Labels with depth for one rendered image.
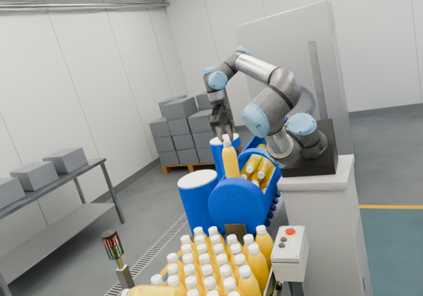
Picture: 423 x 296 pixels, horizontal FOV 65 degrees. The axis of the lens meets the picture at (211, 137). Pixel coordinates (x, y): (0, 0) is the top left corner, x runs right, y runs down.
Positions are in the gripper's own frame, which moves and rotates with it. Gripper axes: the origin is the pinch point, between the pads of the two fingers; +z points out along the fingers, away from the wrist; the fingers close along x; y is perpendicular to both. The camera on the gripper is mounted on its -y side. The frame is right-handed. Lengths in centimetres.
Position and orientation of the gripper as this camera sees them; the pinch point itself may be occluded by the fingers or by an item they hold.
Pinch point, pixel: (226, 141)
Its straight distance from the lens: 160.2
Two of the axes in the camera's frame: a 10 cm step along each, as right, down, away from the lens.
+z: 2.6, 9.3, 2.4
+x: -9.0, 1.4, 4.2
